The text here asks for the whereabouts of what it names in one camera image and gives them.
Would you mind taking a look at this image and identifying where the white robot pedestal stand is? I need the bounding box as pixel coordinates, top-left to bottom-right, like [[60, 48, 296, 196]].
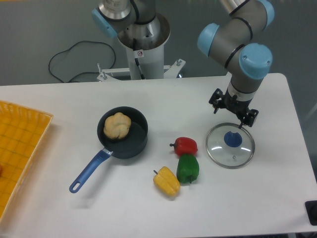
[[97, 13, 186, 81]]

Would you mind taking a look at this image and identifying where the beige bread roll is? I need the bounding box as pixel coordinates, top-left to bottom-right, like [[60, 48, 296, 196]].
[[103, 112, 132, 140]]

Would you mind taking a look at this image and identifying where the glass pot lid blue knob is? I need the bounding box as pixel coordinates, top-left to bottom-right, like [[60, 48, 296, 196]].
[[205, 122, 256, 169]]

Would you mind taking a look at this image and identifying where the black device at table edge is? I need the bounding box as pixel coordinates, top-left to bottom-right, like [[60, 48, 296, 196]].
[[305, 200, 317, 226]]

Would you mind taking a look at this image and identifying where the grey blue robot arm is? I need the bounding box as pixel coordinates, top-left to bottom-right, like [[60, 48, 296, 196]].
[[92, 0, 274, 126]]

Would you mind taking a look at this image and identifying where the dark pot blue handle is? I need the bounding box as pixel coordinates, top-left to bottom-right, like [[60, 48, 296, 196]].
[[69, 106, 148, 193]]

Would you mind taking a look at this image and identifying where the red bell pepper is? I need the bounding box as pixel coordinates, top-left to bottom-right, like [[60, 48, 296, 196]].
[[169, 137, 198, 156]]

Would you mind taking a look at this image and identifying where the green bell pepper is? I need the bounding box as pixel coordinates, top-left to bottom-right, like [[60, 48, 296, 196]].
[[176, 154, 200, 183]]

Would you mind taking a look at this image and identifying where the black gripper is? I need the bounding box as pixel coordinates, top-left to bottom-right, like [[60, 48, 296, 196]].
[[209, 88, 259, 128]]

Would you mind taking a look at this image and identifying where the black cable on floor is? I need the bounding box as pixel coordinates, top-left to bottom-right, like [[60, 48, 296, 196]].
[[48, 40, 116, 83]]

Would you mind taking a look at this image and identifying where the yellow woven basket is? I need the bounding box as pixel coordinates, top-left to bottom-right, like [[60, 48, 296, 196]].
[[0, 101, 53, 219]]

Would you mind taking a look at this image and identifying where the yellow bell pepper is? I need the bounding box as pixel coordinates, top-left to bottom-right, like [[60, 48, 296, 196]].
[[153, 166, 180, 197]]

